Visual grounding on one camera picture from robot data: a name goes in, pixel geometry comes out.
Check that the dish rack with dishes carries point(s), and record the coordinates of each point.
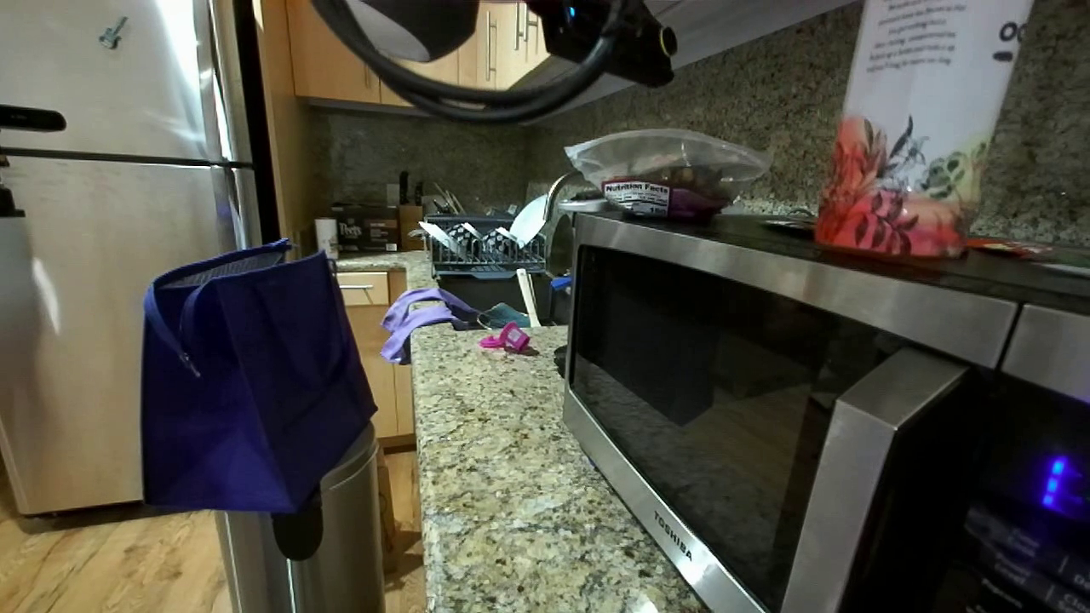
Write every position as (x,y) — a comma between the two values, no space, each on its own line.
(471,244)

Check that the wooden knife block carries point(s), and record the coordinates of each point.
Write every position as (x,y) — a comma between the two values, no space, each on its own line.
(410,221)

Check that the lavender purple cloth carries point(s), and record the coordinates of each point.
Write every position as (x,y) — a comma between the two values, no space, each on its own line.
(415,313)

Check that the dark blue cloth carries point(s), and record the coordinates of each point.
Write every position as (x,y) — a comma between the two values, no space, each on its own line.
(250,387)

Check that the white cup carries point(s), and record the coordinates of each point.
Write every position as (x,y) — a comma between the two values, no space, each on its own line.
(330,236)

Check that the clear plastic bag with contents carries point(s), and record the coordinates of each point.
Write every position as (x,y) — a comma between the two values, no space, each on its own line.
(665,170)

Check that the white plate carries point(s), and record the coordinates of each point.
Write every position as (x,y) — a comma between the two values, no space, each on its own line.
(528,218)

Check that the wooden corner wall cabinets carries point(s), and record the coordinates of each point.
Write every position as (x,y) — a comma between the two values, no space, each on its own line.
(330,52)

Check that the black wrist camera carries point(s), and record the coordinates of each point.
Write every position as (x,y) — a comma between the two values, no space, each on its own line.
(601,37)

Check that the stainless steel trash can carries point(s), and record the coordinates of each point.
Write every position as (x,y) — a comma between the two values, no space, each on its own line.
(341,547)

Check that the small pink object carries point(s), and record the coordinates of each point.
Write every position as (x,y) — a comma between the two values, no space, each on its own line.
(505,337)

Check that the stainless steel refrigerator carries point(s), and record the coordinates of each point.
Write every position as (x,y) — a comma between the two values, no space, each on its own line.
(104,283)

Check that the stainless steel microwave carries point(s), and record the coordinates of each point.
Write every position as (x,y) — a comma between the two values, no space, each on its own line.
(739,431)

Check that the white bottle with colourful print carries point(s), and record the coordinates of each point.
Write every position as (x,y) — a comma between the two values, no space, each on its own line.
(922,139)

